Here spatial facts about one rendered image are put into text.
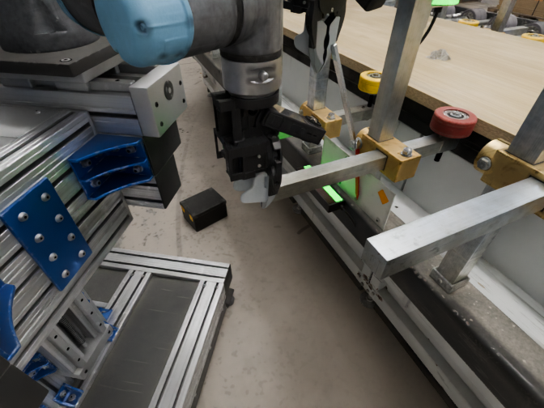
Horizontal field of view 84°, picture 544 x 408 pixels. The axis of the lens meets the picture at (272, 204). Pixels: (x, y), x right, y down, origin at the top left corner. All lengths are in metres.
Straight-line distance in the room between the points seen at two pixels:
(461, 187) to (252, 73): 0.59
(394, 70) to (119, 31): 0.44
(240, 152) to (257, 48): 0.13
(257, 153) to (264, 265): 1.09
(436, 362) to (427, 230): 0.90
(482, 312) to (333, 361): 0.74
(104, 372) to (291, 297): 0.72
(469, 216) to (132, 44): 0.35
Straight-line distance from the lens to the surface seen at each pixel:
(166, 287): 1.22
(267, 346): 1.28
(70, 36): 0.64
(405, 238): 0.32
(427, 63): 1.07
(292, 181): 0.53
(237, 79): 0.39
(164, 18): 0.30
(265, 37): 0.38
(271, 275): 1.44
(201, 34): 0.32
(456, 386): 1.20
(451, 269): 0.62
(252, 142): 0.43
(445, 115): 0.72
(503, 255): 0.84
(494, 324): 0.65
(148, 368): 1.09
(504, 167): 0.49
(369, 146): 0.66
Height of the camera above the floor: 1.18
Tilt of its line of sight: 41 degrees down
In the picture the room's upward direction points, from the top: straight up
